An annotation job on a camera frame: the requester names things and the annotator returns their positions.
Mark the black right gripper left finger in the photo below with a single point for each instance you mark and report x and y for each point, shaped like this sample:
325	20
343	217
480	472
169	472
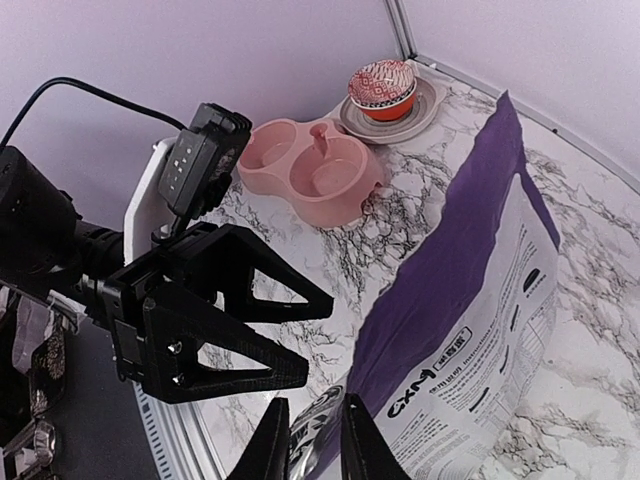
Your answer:
266	456

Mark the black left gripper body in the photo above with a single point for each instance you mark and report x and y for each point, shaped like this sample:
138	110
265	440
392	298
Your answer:
117	301

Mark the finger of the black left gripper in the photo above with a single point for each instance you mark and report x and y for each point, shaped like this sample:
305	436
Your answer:
195	351
256	284

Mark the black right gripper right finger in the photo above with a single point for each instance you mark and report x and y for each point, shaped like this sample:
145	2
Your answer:
364	453

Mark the purple puppy food bag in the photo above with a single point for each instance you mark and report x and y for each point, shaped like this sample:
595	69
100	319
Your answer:
447	352

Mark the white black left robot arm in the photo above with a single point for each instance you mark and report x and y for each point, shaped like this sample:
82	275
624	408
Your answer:
46	247

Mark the pink double pet bowl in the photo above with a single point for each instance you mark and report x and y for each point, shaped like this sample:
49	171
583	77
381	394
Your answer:
322	172

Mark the orange ceramic bowl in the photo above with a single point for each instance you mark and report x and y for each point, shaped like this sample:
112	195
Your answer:
392	112

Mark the red patterned ceramic bowl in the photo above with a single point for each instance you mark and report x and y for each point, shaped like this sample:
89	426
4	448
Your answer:
381	83

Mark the grey striped ceramic plate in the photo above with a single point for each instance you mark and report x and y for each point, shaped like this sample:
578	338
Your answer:
429	96

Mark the aluminium front rail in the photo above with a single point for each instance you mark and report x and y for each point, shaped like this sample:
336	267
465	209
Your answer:
179	441

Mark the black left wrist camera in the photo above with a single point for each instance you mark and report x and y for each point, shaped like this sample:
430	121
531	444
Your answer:
198	172

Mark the left aluminium frame post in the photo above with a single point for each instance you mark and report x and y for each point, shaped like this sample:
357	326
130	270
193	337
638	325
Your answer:
401	28

